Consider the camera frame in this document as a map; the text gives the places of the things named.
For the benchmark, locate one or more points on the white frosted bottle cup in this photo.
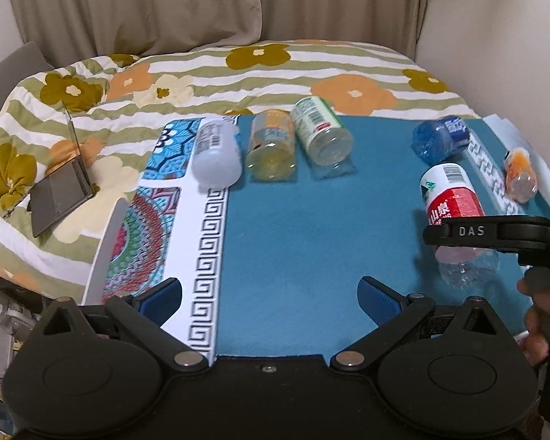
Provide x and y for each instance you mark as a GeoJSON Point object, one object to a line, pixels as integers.
{"type": "Point", "coordinates": [217, 160]}

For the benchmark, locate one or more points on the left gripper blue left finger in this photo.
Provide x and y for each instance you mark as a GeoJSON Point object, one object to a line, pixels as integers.
{"type": "Point", "coordinates": [141, 318]}

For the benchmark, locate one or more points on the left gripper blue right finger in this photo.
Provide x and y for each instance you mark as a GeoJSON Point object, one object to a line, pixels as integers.
{"type": "Point", "coordinates": [397, 317]}

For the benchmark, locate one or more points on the floral striped quilt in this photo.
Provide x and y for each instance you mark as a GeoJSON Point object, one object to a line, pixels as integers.
{"type": "Point", "coordinates": [112, 110]}

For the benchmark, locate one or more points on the grey open laptop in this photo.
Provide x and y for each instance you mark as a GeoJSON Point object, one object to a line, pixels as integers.
{"type": "Point", "coordinates": [63, 190]}

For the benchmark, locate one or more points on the red label clear bottle cup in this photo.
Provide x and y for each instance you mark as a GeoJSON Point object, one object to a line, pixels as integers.
{"type": "Point", "coordinates": [448, 192]}

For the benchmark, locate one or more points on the blue label bottle cup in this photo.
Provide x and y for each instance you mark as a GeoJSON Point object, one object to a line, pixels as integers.
{"type": "Point", "coordinates": [434, 141]}

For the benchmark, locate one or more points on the teal patterned table cloth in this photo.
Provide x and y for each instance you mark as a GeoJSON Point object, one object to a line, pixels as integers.
{"type": "Point", "coordinates": [272, 269]}

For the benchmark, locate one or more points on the green white label bottle cup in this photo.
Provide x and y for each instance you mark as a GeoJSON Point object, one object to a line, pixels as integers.
{"type": "Point", "coordinates": [323, 136]}

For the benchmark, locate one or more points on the beige curtain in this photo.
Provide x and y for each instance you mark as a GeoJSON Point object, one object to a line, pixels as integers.
{"type": "Point", "coordinates": [67, 31]}

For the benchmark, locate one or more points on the yellow orange label bottle cup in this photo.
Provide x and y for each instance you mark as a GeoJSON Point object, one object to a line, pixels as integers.
{"type": "Point", "coordinates": [271, 148]}

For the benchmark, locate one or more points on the person's right hand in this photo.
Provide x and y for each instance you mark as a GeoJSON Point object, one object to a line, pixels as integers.
{"type": "Point", "coordinates": [535, 346]}

